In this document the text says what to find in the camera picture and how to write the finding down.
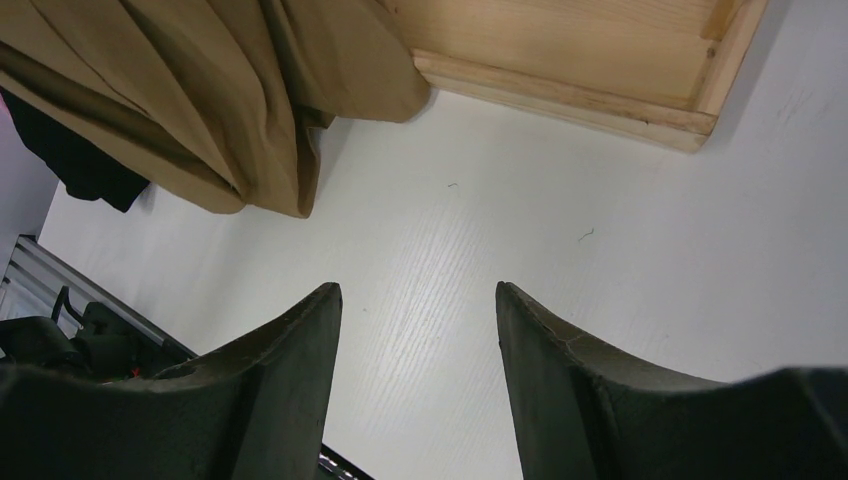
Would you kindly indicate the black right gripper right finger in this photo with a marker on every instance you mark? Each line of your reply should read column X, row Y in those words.
column 585, row 409

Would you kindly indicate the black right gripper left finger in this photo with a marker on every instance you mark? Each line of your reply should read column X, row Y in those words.
column 199, row 417

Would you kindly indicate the tan brown pleated skirt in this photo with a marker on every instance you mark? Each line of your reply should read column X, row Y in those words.
column 217, row 102

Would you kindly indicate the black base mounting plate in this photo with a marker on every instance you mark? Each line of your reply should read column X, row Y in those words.
column 79, row 338

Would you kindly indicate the black garment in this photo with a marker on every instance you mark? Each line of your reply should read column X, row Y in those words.
column 87, row 172

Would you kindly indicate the wooden clothes rack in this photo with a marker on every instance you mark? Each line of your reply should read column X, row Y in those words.
column 653, row 70

